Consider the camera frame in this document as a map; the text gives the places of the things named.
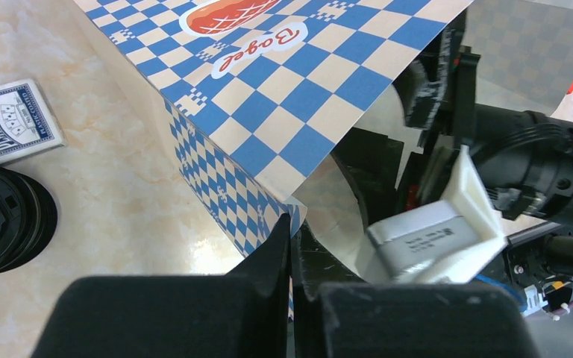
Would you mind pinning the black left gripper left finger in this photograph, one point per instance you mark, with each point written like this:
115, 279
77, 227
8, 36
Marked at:
242, 313

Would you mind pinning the stack of black lids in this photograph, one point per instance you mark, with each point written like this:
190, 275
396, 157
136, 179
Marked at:
28, 219

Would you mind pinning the blue checkered paper bag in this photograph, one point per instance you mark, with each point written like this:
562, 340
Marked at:
247, 98

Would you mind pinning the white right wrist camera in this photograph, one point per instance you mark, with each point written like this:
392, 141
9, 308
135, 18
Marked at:
448, 241

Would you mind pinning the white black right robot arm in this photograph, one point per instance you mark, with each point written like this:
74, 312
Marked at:
548, 258

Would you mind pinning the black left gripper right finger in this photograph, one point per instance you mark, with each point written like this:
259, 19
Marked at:
336, 314

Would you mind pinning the small printed card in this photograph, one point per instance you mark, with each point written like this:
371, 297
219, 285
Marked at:
27, 125

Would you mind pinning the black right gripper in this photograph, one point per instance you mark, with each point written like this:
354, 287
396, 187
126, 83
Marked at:
524, 158

